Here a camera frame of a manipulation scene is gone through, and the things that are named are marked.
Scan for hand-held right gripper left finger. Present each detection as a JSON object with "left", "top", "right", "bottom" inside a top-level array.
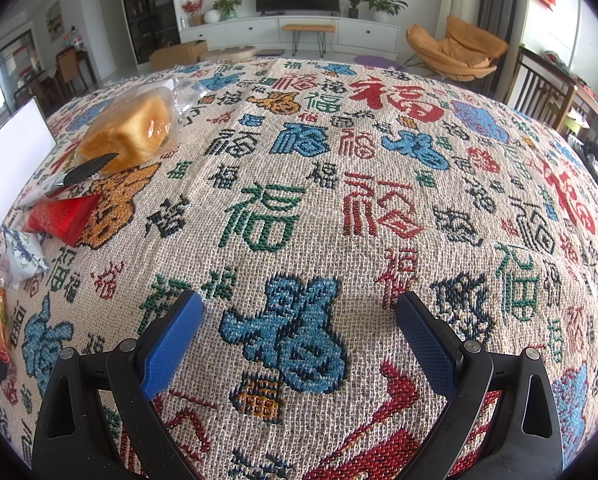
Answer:
[{"left": 31, "top": 289, "right": 204, "bottom": 480}]

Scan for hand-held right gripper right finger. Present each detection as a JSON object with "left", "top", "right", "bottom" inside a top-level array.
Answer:
[{"left": 395, "top": 291, "right": 564, "bottom": 480}]

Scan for white blue snack packet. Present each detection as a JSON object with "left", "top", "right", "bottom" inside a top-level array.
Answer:
[{"left": 1, "top": 224, "right": 48, "bottom": 281}]

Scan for red snack packet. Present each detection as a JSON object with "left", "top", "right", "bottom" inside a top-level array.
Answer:
[{"left": 23, "top": 194, "right": 101, "bottom": 247}]

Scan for long snack packet black ends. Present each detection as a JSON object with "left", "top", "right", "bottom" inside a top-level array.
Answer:
[{"left": 16, "top": 152, "right": 120, "bottom": 211}]

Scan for bread loaf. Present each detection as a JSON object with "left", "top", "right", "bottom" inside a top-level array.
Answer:
[{"left": 76, "top": 76, "right": 210, "bottom": 175}]

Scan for printed woven blanket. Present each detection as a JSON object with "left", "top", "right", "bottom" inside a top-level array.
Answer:
[{"left": 0, "top": 57, "right": 598, "bottom": 480}]

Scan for dark wooden chair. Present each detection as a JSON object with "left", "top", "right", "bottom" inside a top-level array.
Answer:
[{"left": 504, "top": 46, "right": 577, "bottom": 128}]

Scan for cardboard box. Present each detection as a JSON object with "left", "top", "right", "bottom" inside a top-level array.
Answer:
[{"left": 149, "top": 40, "right": 208, "bottom": 72}]

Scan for purple floor mat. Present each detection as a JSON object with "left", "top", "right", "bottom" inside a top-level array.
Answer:
[{"left": 354, "top": 55, "right": 402, "bottom": 68}]

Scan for brown dining chair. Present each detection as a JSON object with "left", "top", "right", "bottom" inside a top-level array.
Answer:
[{"left": 55, "top": 49, "right": 98, "bottom": 98}]

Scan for beige low stool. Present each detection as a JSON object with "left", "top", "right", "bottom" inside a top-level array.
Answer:
[{"left": 199, "top": 46, "right": 257, "bottom": 63}]

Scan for orange lounge chair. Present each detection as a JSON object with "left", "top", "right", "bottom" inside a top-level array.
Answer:
[{"left": 405, "top": 15, "right": 508, "bottom": 81}]

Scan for white television cabinet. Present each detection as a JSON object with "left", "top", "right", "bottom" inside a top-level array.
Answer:
[{"left": 180, "top": 14, "right": 400, "bottom": 57}]

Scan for white door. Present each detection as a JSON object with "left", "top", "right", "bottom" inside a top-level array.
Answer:
[{"left": 97, "top": 0, "right": 118, "bottom": 77}]

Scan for dark display cabinet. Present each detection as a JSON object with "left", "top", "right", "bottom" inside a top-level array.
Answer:
[{"left": 118, "top": 0, "right": 180, "bottom": 66}]

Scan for red flower plant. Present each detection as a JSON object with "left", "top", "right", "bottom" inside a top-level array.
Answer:
[{"left": 181, "top": 0, "right": 206, "bottom": 26}]

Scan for wooden bench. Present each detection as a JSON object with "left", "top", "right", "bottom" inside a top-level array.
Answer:
[{"left": 281, "top": 23, "right": 336, "bottom": 57}]

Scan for green potted plant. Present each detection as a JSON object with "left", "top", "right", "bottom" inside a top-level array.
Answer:
[{"left": 213, "top": 0, "right": 246, "bottom": 20}]

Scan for large plant white pot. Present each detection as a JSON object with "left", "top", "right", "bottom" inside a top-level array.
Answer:
[{"left": 361, "top": 0, "right": 408, "bottom": 23}]

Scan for grey curtain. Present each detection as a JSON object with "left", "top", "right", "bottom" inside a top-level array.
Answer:
[{"left": 479, "top": 0, "right": 530, "bottom": 43}]

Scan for wall picture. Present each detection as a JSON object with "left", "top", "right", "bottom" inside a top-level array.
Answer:
[{"left": 45, "top": 1, "right": 62, "bottom": 43}]

